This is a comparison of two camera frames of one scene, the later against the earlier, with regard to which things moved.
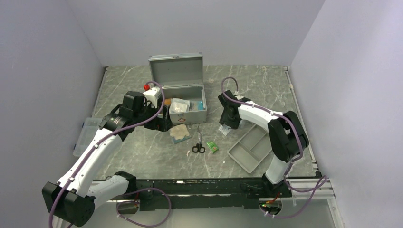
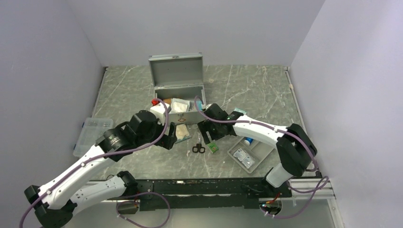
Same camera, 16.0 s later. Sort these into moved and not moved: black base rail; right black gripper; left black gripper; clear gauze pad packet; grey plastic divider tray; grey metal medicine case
Moved: right black gripper; left black gripper
Not moved: grey plastic divider tray; grey metal medicine case; black base rail; clear gauze pad packet
